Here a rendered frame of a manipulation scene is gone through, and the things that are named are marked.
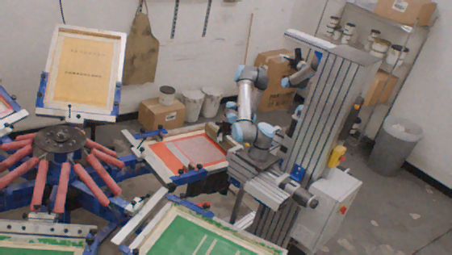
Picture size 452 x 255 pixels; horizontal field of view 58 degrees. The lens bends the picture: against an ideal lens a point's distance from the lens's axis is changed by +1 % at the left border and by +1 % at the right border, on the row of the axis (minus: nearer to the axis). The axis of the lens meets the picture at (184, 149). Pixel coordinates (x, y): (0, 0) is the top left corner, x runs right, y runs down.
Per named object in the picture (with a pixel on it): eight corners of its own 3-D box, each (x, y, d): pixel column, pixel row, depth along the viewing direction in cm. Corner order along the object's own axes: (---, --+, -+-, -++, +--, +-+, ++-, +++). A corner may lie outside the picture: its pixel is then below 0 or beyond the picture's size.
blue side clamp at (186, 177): (202, 173, 296) (204, 166, 292) (206, 177, 292) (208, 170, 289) (168, 183, 280) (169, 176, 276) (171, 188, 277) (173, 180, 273)
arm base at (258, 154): (273, 157, 270) (277, 145, 265) (260, 165, 260) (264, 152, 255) (255, 146, 278) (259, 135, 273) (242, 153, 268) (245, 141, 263)
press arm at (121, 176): (207, 154, 333) (209, 148, 329) (211, 158, 329) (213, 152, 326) (60, 192, 267) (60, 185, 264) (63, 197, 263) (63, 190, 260)
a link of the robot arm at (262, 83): (273, 65, 274) (253, 117, 310) (257, 64, 272) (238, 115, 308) (276, 76, 266) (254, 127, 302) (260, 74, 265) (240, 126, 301)
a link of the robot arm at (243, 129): (258, 140, 252) (259, 64, 269) (235, 137, 250) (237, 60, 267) (252, 145, 263) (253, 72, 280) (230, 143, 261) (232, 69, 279)
